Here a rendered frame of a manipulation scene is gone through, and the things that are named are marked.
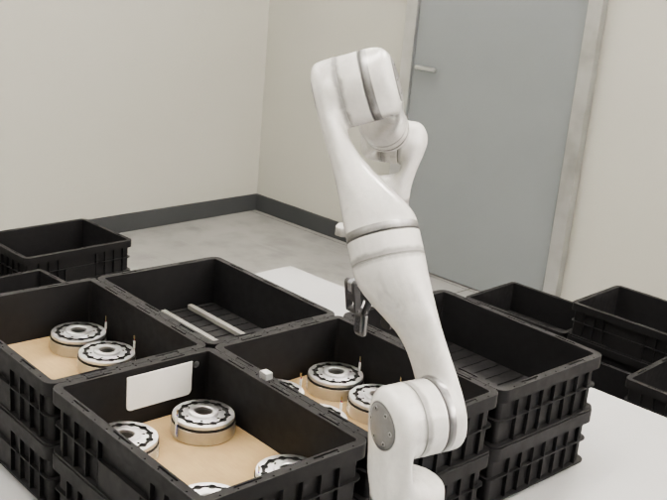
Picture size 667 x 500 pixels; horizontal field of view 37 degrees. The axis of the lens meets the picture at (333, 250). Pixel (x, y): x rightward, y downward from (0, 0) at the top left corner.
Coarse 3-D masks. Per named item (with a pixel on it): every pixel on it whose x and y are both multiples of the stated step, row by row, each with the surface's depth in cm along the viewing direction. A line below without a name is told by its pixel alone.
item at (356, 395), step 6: (366, 384) 177; (372, 384) 178; (378, 384) 178; (354, 390) 175; (360, 390) 176; (348, 396) 173; (354, 396) 172; (360, 396) 172; (354, 402) 170; (360, 402) 170; (366, 402) 171; (366, 408) 169
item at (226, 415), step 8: (192, 400) 165; (200, 400) 166; (208, 400) 166; (176, 408) 162; (184, 408) 162; (224, 408) 164; (184, 416) 160; (224, 416) 161; (232, 416) 161; (184, 424) 157; (192, 424) 158; (200, 424) 158; (208, 424) 158; (216, 424) 158; (224, 424) 159
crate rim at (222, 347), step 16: (320, 320) 186; (336, 320) 188; (352, 320) 188; (256, 336) 176; (272, 336) 178; (384, 336) 181; (224, 352) 168; (256, 368) 163; (480, 384) 165; (304, 400) 154; (480, 400) 159; (496, 400) 162; (336, 416) 150
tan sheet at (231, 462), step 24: (168, 432) 161; (240, 432) 163; (168, 456) 154; (192, 456) 154; (216, 456) 155; (240, 456) 155; (264, 456) 156; (192, 480) 148; (216, 480) 148; (240, 480) 149
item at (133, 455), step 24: (168, 360) 163; (72, 384) 152; (264, 384) 158; (72, 408) 146; (312, 408) 151; (96, 432) 141; (120, 456) 137; (144, 456) 133; (312, 456) 137; (336, 456) 139; (360, 456) 142; (168, 480) 128; (264, 480) 130; (288, 480) 133
